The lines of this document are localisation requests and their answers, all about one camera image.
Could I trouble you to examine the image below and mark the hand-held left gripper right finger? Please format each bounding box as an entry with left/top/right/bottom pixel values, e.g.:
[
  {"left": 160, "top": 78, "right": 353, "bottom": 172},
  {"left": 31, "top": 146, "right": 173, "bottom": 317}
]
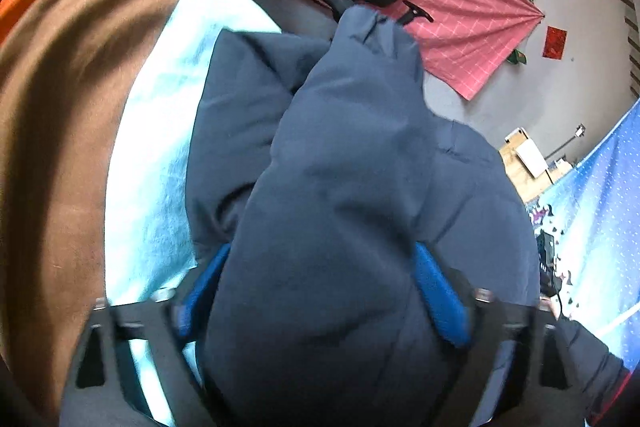
[{"left": 412, "top": 242, "right": 572, "bottom": 427}]

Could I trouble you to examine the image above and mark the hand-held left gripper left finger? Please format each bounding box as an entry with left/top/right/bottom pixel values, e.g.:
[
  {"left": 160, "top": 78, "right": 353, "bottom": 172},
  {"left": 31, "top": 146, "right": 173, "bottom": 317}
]
[{"left": 60, "top": 243, "right": 232, "bottom": 427}]

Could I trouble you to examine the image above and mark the dark navy jacket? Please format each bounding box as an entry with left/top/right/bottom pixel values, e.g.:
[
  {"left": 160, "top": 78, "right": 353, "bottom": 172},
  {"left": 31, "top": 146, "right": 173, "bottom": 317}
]
[{"left": 185, "top": 4, "right": 543, "bottom": 427}]

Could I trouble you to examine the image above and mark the person's right forearm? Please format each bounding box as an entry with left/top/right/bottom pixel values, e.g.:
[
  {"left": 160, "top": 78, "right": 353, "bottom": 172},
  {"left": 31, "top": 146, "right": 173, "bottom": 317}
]
[{"left": 552, "top": 317, "right": 632, "bottom": 427}]

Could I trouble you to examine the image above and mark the black device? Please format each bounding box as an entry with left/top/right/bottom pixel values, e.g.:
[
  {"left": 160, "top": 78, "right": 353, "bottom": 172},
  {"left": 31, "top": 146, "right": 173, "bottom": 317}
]
[{"left": 536, "top": 231, "right": 567, "bottom": 299}]

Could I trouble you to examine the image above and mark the light blue bed sheet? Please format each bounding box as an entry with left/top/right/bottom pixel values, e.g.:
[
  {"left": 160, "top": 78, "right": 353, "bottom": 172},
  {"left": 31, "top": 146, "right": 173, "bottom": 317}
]
[{"left": 102, "top": 0, "right": 284, "bottom": 427}]

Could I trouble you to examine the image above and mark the white board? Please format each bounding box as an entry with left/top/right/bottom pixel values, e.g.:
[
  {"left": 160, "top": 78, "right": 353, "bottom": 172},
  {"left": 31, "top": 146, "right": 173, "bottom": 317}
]
[{"left": 515, "top": 139, "right": 550, "bottom": 178}]

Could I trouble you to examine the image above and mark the blue printed cloth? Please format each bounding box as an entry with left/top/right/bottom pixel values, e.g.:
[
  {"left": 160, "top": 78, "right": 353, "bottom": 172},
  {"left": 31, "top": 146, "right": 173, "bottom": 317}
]
[{"left": 525, "top": 99, "right": 640, "bottom": 358}]

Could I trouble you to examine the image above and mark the white rod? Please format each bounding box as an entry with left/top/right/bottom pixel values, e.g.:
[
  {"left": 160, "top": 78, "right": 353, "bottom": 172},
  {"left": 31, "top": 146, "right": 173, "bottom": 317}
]
[{"left": 597, "top": 308, "right": 635, "bottom": 336}]

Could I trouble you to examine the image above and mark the brown blanket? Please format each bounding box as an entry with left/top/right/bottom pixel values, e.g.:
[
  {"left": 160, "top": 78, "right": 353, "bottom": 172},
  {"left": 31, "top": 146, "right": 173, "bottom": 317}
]
[{"left": 0, "top": 0, "right": 217, "bottom": 414}]

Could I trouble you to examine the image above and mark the small red wall paper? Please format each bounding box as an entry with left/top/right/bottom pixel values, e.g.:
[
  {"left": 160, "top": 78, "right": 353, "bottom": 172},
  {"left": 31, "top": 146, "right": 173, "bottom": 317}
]
[{"left": 542, "top": 26, "right": 567, "bottom": 60}]

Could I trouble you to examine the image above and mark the red checked wall cloth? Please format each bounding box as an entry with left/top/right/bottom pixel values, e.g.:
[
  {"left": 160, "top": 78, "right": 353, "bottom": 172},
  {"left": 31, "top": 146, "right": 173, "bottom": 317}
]
[{"left": 259, "top": 0, "right": 546, "bottom": 102}]

